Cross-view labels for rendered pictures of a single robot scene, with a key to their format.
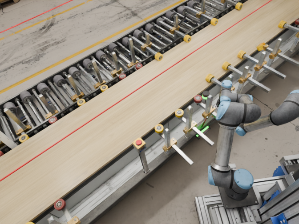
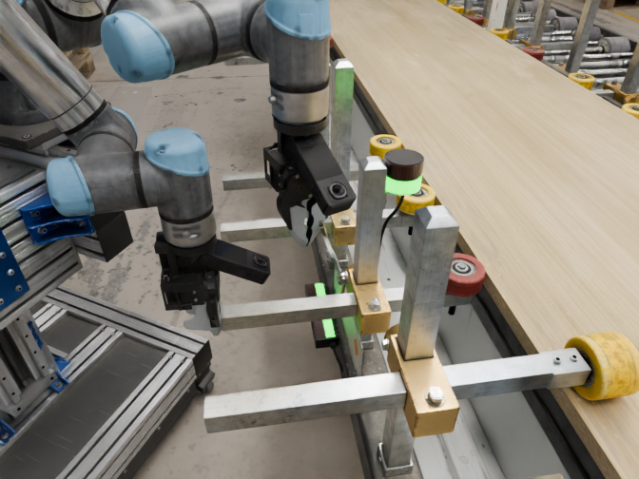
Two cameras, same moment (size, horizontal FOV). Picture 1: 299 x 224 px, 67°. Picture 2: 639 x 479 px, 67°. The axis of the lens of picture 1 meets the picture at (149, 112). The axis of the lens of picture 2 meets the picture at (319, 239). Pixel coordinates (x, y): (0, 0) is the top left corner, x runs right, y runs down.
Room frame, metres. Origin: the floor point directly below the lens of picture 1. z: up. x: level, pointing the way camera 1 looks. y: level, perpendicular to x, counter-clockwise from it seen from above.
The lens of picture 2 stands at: (1.36, -1.16, 1.44)
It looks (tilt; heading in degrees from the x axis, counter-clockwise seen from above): 37 degrees down; 113
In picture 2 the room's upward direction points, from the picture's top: straight up
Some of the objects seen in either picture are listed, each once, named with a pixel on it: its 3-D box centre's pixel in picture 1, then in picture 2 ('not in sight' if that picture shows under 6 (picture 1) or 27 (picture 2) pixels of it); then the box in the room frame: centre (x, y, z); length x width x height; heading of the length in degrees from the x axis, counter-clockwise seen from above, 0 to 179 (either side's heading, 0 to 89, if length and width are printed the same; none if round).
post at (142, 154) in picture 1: (143, 160); not in sight; (0.78, 0.11, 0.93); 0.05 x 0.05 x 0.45; 32
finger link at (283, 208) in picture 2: not in sight; (293, 201); (1.09, -0.64, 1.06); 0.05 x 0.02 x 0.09; 52
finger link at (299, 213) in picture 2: not in sight; (291, 219); (1.08, -0.62, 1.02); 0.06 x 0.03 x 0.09; 142
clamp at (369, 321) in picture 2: (208, 112); (368, 296); (1.19, -0.55, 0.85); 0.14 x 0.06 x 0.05; 122
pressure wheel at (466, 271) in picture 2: (197, 101); (456, 289); (1.33, -0.49, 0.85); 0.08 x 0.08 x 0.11
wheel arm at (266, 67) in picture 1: (261, 65); not in sight; (1.59, -1.21, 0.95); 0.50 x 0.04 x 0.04; 32
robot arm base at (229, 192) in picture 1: (237, 186); (24, 87); (0.41, -0.50, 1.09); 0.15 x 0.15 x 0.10
